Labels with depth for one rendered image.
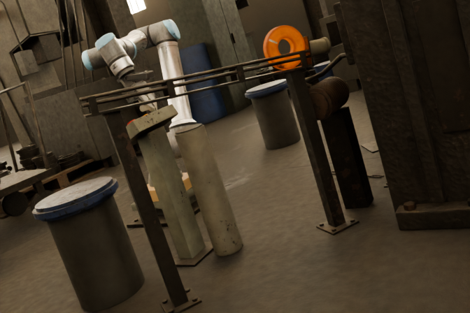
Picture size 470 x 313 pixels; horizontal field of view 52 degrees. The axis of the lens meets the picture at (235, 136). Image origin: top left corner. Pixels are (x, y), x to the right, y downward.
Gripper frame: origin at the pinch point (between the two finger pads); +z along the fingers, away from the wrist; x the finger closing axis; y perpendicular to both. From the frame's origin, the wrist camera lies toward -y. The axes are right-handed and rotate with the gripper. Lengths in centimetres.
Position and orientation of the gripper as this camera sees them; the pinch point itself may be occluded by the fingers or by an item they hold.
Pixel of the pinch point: (155, 110)
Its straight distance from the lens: 200.2
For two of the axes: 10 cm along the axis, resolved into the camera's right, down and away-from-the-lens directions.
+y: -6.6, 4.6, 6.0
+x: -5.1, 3.2, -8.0
